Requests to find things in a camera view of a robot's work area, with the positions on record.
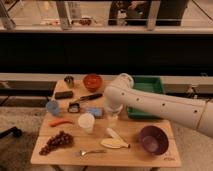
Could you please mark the blue sponge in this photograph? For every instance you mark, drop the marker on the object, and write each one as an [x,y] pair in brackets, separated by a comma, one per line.
[95,111]

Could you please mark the purple grape bunch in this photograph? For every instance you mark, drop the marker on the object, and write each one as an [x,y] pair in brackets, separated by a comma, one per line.
[60,140]

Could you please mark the black handled knife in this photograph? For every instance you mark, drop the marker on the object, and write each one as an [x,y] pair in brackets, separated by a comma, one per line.
[89,97]

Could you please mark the green plastic tray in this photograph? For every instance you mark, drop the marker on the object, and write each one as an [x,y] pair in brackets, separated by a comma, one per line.
[148,84]

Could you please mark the black rectangular block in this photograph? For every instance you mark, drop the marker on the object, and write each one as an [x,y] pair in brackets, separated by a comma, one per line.
[63,95]

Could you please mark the black object on floor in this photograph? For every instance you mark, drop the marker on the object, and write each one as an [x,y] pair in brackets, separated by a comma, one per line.
[16,132]

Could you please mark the peeled banana toy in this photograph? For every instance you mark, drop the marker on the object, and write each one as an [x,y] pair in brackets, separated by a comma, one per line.
[114,141]

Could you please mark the blue plastic cup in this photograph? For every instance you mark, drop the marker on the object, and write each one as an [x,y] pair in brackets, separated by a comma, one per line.
[53,108]

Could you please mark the red bowl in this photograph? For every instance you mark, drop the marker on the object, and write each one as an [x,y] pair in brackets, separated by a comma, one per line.
[92,82]

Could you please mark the seated person in background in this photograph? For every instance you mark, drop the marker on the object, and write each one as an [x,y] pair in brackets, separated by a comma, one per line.
[136,12]

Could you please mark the metal fork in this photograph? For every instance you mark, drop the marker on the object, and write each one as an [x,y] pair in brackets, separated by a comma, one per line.
[83,152]

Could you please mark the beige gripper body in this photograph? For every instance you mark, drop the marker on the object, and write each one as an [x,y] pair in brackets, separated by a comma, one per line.
[112,120]

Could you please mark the small metal cup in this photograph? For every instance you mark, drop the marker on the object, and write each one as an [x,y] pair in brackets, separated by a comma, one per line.
[69,80]

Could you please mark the purple bowl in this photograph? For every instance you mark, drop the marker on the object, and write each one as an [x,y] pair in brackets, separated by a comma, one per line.
[153,140]

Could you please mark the small black square container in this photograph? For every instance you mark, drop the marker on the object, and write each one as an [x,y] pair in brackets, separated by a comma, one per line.
[74,108]

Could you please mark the white plastic cup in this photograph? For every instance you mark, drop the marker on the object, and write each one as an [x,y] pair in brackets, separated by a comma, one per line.
[86,122]

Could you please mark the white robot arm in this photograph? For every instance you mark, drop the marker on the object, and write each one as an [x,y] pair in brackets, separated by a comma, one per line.
[192,113]

